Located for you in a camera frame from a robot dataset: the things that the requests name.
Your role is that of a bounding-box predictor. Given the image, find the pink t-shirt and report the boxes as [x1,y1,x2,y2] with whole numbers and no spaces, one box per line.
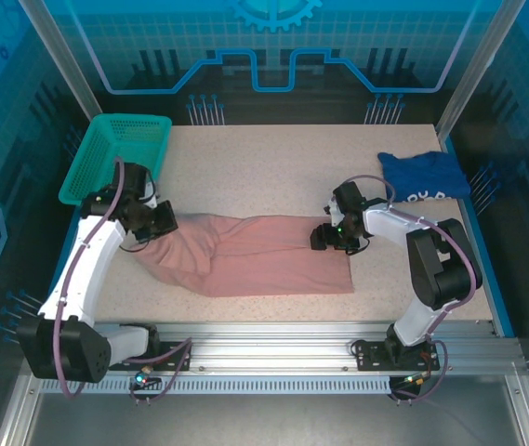
[132,211,356,298]

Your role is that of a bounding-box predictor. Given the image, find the blue t-shirt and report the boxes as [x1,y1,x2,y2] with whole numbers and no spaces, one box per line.
[377,151,472,204]

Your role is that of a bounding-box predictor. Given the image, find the green plastic mesh basket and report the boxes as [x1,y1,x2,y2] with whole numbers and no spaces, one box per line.
[58,113,173,208]

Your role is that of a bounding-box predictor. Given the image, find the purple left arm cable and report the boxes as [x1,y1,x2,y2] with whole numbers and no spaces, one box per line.
[52,155,194,406]

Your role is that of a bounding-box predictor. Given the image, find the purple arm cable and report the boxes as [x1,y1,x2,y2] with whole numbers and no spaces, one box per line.
[350,174,483,405]
[52,155,194,406]

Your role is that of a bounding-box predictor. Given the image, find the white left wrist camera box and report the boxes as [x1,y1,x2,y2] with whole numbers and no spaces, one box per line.
[142,178,159,209]

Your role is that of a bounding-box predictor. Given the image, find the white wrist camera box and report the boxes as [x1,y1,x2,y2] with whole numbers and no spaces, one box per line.
[323,197,340,229]
[142,178,159,209]

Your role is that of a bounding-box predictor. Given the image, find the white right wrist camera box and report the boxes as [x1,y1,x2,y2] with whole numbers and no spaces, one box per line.
[323,197,340,229]

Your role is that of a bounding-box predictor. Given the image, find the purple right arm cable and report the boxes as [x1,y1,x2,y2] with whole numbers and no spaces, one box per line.
[350,174,483,405]

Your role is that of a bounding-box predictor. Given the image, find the aluminium frame post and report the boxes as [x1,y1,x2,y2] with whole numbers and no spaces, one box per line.
[18,0,103,123]
[435,0,528,138]

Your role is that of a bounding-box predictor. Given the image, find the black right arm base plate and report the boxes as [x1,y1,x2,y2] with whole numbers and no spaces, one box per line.
[355,341,441,372]

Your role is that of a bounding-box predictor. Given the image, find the aluminium mounting rail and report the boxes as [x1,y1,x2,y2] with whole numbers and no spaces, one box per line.
[25,320,525,378]

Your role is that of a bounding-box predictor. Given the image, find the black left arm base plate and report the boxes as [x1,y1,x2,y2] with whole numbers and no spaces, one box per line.
[107,341,194,372]

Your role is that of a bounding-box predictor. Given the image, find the cable connector with LED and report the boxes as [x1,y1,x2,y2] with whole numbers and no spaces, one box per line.
[391,370,433,394]
[128,365,163,392]

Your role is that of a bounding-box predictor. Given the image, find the slotted grey cable duct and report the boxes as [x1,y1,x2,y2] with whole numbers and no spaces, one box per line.
[39,376,393,396]

